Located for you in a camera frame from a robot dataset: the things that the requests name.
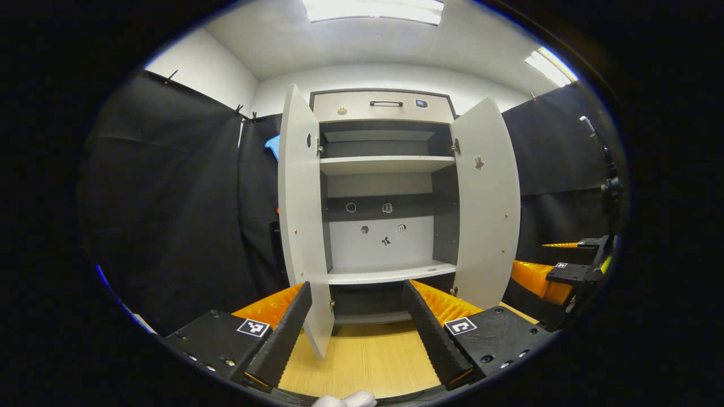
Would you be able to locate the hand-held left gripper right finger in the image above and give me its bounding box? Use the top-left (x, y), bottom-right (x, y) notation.
top-left (402, 279), bottom-right (552, 392)

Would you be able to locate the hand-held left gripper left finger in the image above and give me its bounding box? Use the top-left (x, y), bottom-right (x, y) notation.
top-left (164, 281), bottom-right (313, 391)

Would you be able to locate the beige shoe cabinet door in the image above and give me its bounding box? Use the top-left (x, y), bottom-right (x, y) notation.
top-left (277, 84), bottom-right (335, 360)
top-left (450, 96), bottom-right (521, 310)

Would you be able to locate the beige double-door shoe cabinet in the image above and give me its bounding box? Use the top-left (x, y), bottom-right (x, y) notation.
top-left (308, 89), bottom-right (462, 326)

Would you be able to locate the white cabinet shelf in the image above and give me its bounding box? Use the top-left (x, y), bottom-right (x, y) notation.
top-left (327, 260), bottom-right (458, 285)
top-left (320, 155), bottom-right (456, 176)

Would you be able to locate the narrow ceiling light panel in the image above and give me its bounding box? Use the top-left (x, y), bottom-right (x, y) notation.
top-left (523, 46), bottom-right (579, 86)

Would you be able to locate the black backdrop cloth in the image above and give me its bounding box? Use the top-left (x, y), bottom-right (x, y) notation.
top-left (79, 71), bottom-right (623, 337)

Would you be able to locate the large ceiling light panel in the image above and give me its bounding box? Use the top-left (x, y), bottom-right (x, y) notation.
top-left (303, 0), bottom-right (445, 26)

